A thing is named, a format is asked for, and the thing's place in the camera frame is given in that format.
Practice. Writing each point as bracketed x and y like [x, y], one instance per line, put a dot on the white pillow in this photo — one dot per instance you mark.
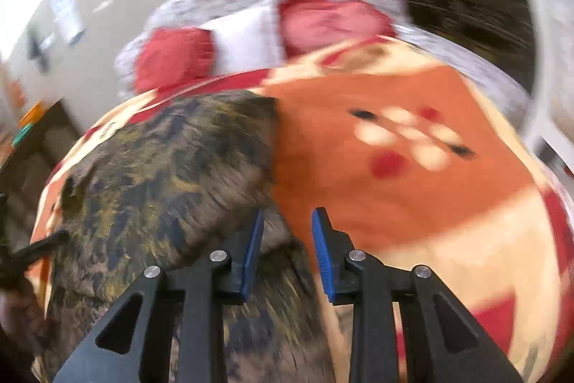
[244, 39]

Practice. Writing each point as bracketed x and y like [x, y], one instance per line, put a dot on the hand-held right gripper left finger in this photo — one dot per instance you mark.
[250, 262]

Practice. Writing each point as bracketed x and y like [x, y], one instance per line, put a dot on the orange and cream printed blanket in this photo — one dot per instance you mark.
[403, 208]

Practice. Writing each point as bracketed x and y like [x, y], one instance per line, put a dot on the dark carved wooden headboard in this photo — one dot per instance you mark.
[471, 15]

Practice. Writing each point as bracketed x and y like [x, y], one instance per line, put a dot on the brown wooden shelf unit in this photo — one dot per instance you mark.
[40, 167]

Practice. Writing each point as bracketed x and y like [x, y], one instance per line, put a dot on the brown floral patterned cloth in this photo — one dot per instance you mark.
[157, 185]

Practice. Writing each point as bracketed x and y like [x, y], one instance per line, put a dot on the red pillow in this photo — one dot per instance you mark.
[332, 24]
[172, 55]

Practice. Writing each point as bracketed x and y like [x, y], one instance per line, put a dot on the white wall poster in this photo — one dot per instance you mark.
[67, 10]

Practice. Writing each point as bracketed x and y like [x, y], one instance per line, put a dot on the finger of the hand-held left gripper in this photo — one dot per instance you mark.
[42, 244]

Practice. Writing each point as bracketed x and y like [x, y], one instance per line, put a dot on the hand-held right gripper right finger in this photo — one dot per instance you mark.
[322, 257]

